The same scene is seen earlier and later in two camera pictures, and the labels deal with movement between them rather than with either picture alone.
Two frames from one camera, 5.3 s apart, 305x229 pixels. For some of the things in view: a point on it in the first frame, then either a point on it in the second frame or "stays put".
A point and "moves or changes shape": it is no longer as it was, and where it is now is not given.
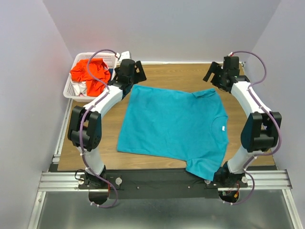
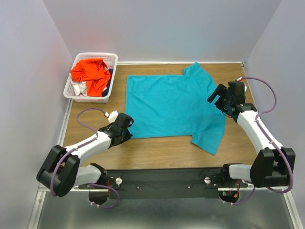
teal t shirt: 177,124 moves or changes shape
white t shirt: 79,87 stays put
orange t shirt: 97,68 stays put
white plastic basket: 110,59 stays put
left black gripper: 137,71 → 126,134
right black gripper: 215,73 → 219,96
